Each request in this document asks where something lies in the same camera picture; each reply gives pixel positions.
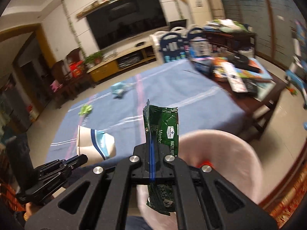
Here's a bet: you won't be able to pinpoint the paper bowl cup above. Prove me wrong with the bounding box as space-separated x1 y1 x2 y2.
76 126 116 167

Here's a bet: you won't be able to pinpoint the blue baby fence panel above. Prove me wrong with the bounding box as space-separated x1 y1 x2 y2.
159 27 204 63

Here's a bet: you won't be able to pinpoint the light blue tissue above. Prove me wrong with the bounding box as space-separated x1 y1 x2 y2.
110 82 133 98

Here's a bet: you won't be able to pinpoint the white trash bin with liner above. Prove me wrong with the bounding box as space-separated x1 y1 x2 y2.
137 130 265 229

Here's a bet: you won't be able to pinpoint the red gift box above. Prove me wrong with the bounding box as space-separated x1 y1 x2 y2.
69 60 85 78

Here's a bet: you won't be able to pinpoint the dark green hazelnut bag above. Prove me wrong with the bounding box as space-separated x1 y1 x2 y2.
143 101 178 216

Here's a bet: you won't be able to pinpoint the dark wooden side table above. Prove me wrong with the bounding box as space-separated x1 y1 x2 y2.
188 28 286 142

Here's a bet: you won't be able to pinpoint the white baby fence panel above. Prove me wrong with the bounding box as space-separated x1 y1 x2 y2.
150 24 202 64

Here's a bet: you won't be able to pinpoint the white standing air conditioner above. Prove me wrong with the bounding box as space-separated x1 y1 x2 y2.
187 0 212 26

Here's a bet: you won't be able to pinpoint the wooden TV cabinet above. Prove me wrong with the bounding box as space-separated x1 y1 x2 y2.
87 43 156 83

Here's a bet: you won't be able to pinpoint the green wrapper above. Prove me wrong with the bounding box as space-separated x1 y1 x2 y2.
78 104 93 117

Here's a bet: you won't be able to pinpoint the large black television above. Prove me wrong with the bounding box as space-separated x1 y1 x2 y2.
86 0 167 49

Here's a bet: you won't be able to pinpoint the dark wooden chair left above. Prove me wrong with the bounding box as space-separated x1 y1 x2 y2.
51 60 77 108

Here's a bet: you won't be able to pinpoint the blue striped tablecloth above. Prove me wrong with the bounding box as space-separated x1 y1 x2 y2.
46 60 245 167

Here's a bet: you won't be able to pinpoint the white remote control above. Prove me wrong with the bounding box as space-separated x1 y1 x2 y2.
222 62 248 94

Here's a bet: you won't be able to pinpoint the black laptop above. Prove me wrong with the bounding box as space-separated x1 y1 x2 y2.
169 19 187 30

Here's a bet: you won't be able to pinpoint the person left leg jeans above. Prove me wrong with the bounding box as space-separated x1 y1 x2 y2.
125 215 152 230

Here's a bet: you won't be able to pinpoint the green potted plant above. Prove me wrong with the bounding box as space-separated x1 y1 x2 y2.
84 51 104 65

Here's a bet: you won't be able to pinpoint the pink toy on chair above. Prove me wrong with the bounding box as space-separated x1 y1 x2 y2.
50 80 63 93

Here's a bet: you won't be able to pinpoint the dark wooden chair right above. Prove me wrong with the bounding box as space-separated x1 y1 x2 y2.
66 47 95 94

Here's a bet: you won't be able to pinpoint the dark wooden chair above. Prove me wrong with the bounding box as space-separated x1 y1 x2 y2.
51 60 77 108
66 47 95 94

